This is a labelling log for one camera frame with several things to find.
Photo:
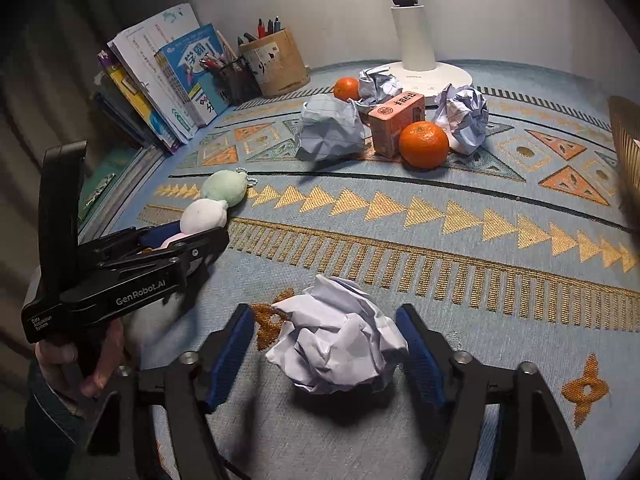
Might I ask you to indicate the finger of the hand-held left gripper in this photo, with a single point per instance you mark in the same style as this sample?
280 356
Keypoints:
150 280
125 242

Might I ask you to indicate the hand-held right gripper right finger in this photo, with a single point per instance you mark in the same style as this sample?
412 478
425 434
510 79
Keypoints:
422 360

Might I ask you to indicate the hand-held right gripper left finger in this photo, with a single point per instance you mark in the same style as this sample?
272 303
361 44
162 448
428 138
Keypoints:
230 360

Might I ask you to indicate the white paper ball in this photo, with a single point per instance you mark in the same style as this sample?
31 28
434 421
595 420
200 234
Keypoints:
462 115
377 85
335 335

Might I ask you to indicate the pastel three-ball plush toy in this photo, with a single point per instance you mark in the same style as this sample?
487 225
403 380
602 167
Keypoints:
222 187

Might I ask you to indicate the lined paper ball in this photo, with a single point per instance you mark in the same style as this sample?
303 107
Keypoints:
330 127

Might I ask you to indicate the amber ribbed glass plate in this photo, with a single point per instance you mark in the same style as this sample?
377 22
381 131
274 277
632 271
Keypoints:
627 150

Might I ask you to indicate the person's left forearm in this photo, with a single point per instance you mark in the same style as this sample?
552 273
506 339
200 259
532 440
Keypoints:
45 425

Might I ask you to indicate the person's left hand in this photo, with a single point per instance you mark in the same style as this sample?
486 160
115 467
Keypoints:
107 360

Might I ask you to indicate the green book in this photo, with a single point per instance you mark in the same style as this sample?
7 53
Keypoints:
110 180

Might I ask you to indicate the patterned teal table mat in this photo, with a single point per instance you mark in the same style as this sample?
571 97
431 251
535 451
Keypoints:
450 270

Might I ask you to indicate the stack of books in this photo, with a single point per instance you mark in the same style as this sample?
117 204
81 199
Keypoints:
150 75

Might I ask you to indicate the black mesh pen holder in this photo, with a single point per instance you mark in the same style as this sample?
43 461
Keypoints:
235 82

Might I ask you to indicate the bundle of red pens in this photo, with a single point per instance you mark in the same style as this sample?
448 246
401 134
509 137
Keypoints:
215 64

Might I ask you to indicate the large orange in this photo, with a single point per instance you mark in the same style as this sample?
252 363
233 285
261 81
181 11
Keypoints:
424 145

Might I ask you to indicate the beige round pen holder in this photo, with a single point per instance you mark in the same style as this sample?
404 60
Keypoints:
275 65

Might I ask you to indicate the pink cardboard box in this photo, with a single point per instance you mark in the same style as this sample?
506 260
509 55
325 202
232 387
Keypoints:
395 120

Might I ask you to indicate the small orange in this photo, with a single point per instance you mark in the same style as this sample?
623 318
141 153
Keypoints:
346 89

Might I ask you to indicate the white desk lamp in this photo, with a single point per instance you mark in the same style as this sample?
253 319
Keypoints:
412 35

